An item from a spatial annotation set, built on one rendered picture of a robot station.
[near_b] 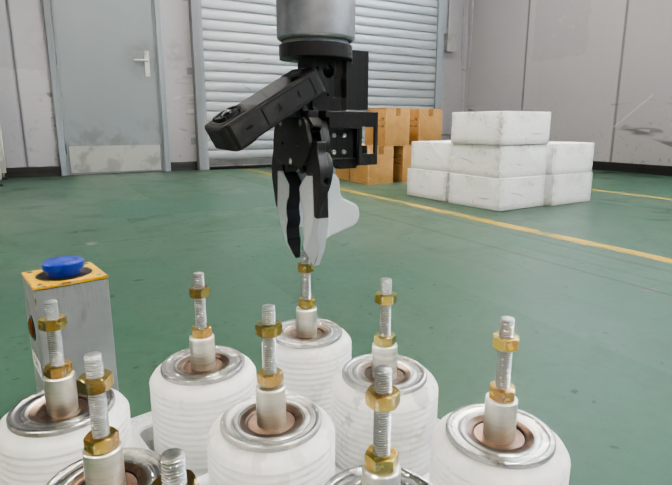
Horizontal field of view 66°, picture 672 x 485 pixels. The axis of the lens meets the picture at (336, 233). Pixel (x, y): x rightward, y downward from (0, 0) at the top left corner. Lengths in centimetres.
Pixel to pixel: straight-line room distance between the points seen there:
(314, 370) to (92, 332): 24
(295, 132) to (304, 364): 23
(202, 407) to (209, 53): 532
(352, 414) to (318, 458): 7
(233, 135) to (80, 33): 512
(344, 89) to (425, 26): 652
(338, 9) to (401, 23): 632
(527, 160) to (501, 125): 30
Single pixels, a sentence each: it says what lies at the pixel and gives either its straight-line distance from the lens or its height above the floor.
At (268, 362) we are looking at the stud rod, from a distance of 39.
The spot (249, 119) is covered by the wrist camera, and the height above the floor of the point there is 47.
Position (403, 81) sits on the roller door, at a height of 100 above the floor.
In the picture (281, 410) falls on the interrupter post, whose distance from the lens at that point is 40.
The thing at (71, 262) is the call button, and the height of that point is 33.
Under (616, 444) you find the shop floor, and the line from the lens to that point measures 94.
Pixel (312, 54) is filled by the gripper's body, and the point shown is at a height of 53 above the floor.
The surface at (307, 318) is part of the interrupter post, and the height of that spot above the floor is 27.
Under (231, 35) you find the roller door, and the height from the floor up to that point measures 137.
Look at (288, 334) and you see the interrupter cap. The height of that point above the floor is 25.
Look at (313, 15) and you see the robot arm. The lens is 50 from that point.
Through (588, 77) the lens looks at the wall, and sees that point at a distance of 628.
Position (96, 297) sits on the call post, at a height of 29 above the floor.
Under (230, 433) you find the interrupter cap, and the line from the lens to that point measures 40.
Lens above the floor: 47
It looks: 12 degrees down
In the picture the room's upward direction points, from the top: straight up
